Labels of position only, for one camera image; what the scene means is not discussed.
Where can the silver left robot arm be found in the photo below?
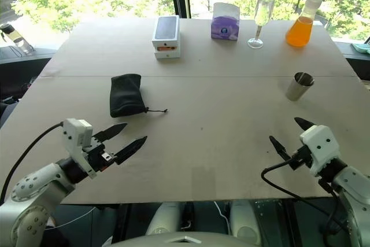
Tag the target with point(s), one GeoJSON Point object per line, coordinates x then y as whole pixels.
{"type": "Point", "coordinates": [34, 189]}

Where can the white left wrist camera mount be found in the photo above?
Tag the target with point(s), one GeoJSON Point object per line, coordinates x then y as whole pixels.
{"type": "Point", "coordinates": [75, 137]}

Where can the flask with orange liquid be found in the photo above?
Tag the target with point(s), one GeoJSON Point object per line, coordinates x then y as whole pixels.
{"type": "Point", "coordinates": [299, 34]}

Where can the purple tissue box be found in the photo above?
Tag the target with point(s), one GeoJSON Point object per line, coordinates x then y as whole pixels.
{"type": "Point", "coordinates": [225, 25]}

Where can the grey robot torso front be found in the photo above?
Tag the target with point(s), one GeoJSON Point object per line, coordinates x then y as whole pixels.
{"type": "Point", "coordinates": [185, 240]}

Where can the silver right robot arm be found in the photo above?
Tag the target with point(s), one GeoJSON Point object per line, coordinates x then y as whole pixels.
{"type": "Point", "coordinates": [352, 198]}

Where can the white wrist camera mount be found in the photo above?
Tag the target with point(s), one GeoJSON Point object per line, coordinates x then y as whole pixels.
{"type": "Point", "coordinates": [321, 145]}
{"type": "Point", "coordinates": [75, 137]}

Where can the white phone box black print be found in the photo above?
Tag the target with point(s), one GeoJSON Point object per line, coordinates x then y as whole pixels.
{"type": "Point", "coordinates": [166, 31]}

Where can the clear champagne glass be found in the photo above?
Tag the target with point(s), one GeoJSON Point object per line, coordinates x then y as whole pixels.
{"type": "Point", "coordinates": [255, 43]}

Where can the white rounded shell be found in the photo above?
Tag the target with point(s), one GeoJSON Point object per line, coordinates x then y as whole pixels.
{"type": "Point", "coordinates": [163, 218]}
{"type": "Point", "coordinates": [244, 221]}

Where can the teal cloth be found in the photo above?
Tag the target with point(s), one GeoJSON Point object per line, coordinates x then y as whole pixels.
{"type": "Point", "coordinates": [361, 48]}

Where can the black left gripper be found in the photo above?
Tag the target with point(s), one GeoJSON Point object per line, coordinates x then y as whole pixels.
{"type": "Point", "coordinates": [96, 157]}

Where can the stainless steel cup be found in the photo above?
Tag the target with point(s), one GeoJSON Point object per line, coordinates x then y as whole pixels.
{"type": "Point", "coordinates": [297, 89]}

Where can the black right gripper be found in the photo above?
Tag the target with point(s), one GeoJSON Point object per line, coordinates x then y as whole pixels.
{"type": "Point", "coordinates": [302, 157]}

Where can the plain white flat box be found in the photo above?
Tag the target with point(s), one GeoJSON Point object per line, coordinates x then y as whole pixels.
{"type": "Point", "coordinates": [169, 55]}

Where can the clear water bottle black cap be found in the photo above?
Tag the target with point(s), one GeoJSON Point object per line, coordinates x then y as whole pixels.
{"type": "Point", "coordinates": [20, 40]}

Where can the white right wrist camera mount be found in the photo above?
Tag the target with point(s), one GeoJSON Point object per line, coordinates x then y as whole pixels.
{"type": "Point", "coordinates": [321, 145]}

